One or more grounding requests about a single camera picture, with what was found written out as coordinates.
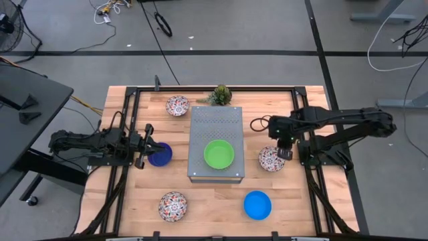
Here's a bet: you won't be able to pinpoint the black cable bundle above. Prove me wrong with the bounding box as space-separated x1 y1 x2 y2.
393 15 428 58

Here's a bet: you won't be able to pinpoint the black triangular bracket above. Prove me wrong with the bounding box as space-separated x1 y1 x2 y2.
18 111 43 126
19 94 39 110

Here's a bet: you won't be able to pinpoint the grey perforated metal shelf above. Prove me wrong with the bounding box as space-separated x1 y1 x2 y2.
187 106 245 184

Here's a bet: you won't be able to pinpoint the green plastic bowl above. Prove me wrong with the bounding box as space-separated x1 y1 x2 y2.
203 139 235 170

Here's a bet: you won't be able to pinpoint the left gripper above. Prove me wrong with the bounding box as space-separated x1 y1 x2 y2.
128 123 168 169

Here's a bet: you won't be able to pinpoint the dark grey box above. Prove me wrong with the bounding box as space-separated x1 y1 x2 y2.
41 155 90 195

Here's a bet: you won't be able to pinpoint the white cable bundle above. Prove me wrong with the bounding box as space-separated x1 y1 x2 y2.
93 0 132 25

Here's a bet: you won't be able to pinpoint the yellow cables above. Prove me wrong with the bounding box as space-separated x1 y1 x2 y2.
0 56 104 116

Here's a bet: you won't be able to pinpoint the black desk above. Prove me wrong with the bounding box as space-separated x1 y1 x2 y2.
0 63 90 207

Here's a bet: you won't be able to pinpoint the potted succulent plant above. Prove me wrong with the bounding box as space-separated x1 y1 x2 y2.
196 84 233 106

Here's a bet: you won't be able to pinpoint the coiled black cable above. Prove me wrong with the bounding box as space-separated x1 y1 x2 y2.
154 11 174 38

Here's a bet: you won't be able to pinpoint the long black cable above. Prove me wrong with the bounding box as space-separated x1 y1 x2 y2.
139 0 181 86

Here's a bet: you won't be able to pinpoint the black floor fan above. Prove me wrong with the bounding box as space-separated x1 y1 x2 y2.
0 0 25 54

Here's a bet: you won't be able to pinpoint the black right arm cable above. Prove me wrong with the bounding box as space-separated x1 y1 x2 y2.
249 114 272 133

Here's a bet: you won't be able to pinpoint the dark blue plastic bowl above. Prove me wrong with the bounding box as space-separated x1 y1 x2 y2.
146 142 173 167

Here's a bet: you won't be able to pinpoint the curved black floor cable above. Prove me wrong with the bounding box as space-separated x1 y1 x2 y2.
403 58 428 158

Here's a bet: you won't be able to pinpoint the white floor cable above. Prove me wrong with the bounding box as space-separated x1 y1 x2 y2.
366 0 428 73

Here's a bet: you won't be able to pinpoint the light blue plastic bowl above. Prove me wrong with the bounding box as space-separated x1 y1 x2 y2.
243 190 272 221

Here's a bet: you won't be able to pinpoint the grey desk foot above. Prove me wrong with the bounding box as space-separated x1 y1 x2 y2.
376 92 428 110
350 0 417 24

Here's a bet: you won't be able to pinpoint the floral patterned ceramic bowl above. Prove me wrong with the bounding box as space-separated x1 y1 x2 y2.
258 146 287 173
165 95 190 117
158 191 188 223

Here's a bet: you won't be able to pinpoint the thin black floor cable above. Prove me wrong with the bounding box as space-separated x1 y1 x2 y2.
73 22 117 54

